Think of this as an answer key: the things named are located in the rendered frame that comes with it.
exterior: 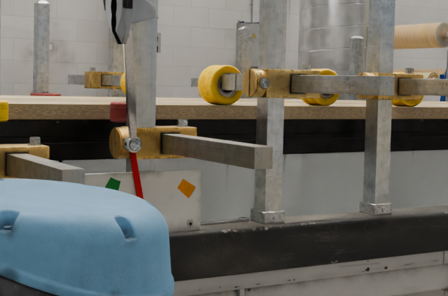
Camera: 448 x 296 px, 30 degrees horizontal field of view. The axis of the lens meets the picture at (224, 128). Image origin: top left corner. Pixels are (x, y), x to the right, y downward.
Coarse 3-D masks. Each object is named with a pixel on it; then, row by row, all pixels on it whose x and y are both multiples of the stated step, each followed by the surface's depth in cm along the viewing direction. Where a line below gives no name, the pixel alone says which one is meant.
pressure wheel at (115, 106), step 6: (114, 102) 144; (120, 102) 143; (114, 108) 144; (120, 108) 143; (126, 108) 142; (114, 114) 144; (120, 114) 143; (126, 114) 142; (114, 120) 144; (120, 120) 143; (126, 120) 143
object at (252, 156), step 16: (176, 144) 129; (192, 144) 125; (208, 144) 121; (224, 144) 117; (240, 144) 114; (256, 144) 115; (208, 160) 121; (224, 160) 117; (240, 160) 113; (256, 160) 110; (272, 160) 112
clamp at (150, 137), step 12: (120, 132) 131; (144, 132) 132; (156, 132) 133; (168, 132) 134; (180, 132) 135; (192, 132) 136; (120, 144) 130; (144, 144) 132; (156, 144) 133; (120, 156) 131; (144, 156) 132; (156, 156) 133; (168, 156) 134; (180, 156) 136
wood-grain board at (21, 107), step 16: (0, 96) 200; (16, 96) 204; (32, 96) 209; (48, 96) 213; (64, 96) 219; (16, 112) 144; (32, 112) 145; (48, 112) 147; (64, 112) 148; (80, 112) 150; (96, 112) 152; (160, 112) 158; (176, 112) 160; (192, 112) 162; (208, 112) 164; (224, 112) 166; (240, 112) 167; (256, 112) 169; (288, 112) 173; (304, 112) 176; (320, 112) 178; (336, 112) 180; (352, 112) 182; (400, 112) 189; (416, 112) 192; (432, 112) 194
